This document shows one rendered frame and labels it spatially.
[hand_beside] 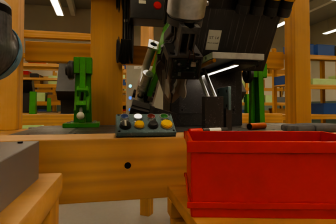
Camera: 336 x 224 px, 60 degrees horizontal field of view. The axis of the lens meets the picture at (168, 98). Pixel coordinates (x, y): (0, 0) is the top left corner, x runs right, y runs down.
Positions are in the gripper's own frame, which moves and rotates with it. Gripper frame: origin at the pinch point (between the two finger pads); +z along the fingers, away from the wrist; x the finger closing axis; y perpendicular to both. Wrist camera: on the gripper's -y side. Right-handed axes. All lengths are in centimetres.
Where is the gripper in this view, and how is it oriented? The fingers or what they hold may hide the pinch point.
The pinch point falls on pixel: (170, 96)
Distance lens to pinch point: 70.0
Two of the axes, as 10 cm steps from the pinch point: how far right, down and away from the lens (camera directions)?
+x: 9.8, 0.0, 2.1
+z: -1.2, 8.4, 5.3
